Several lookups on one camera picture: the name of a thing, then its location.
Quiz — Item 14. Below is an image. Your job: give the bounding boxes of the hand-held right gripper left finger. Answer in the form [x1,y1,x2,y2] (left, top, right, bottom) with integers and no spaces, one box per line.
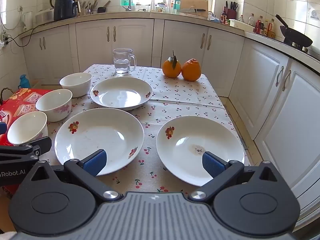
[27,149,123,203]

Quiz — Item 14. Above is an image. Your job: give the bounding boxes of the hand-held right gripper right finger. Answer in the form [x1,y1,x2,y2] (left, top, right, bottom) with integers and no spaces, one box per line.
[188,151,284,202]

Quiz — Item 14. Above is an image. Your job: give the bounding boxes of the white bowl pink floral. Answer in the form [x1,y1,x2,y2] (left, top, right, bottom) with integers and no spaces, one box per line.
[7,111,48,146]
[36,89,73,122]

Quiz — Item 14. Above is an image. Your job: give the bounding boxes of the white floral plate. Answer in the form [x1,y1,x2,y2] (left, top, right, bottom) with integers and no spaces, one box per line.
[54,108,145,176]
[90,76,153,111]

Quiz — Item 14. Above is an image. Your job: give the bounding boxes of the white plate with brown stain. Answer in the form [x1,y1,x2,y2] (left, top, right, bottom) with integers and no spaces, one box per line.
[156,116,245,187]

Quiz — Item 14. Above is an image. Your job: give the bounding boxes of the plain white bowl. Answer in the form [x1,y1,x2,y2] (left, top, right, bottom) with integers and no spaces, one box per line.
[59,72,92,98]

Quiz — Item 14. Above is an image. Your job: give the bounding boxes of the red gift box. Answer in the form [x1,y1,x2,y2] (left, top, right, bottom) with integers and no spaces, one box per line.
[0,88,54,200]

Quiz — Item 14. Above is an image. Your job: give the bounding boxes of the bumpy orange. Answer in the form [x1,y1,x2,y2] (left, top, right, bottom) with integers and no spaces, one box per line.
[181,58,202,82]

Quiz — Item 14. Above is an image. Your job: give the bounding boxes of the orange with green leaf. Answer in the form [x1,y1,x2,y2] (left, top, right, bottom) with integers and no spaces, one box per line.
[162,50,182,78]

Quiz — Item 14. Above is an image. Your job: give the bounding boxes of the clear glass mug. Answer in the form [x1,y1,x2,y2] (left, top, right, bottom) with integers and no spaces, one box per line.
[112,48,137,75]

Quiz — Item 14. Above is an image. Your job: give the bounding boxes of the white kettle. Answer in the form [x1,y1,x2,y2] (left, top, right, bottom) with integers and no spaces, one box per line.
[22,11,34,32]

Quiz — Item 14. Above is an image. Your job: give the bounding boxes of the white kitchen appliance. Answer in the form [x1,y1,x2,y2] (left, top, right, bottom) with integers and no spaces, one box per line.
[35,9,55,25]

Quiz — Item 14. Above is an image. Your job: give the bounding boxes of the white kitchen cabinets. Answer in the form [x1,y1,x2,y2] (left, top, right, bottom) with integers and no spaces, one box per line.
[21,17,320,230]

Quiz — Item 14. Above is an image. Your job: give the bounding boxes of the white rectangular tray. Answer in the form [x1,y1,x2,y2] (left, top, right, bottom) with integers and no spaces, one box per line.
[229,19,251,29]

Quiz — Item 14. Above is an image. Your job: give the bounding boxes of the red sauce bottle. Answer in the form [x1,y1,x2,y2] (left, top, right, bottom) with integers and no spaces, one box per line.
[254,15,266,35]

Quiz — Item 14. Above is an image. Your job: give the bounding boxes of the yellow oil bottle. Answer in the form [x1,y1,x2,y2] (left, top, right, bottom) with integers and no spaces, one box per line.
[266,19,277,39]

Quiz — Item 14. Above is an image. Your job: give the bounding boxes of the kitchen utensils in holder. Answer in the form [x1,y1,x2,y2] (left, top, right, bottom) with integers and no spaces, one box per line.
[80,0,100,15]

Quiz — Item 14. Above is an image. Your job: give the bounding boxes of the beige kitchen countertop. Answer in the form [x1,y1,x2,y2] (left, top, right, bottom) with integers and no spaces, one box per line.
[19,10,320,75]

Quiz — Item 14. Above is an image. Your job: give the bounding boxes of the small black pot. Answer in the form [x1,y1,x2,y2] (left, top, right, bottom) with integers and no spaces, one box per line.
[97,0,111,13]

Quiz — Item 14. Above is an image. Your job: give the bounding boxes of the gas stove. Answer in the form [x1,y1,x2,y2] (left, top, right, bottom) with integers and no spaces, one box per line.
[282,39,320,62]

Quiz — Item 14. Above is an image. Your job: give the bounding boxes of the dark red knife block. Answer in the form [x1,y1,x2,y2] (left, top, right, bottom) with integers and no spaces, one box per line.
[226,1,239,20]

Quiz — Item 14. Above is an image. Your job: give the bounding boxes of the black wok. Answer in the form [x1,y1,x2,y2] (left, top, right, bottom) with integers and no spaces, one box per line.
[275,14,313,48]

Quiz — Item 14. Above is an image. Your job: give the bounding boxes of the metal sink faucet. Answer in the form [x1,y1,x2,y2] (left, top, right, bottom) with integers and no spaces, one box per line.
[112,0,132,12]

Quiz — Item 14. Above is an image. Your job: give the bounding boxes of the wooden cutting board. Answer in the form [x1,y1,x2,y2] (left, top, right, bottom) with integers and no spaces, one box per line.
[178,0,209,18]

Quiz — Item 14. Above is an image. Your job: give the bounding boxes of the black handled kitchen knife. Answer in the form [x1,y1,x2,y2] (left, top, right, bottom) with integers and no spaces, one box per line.
[179,7,206,13]

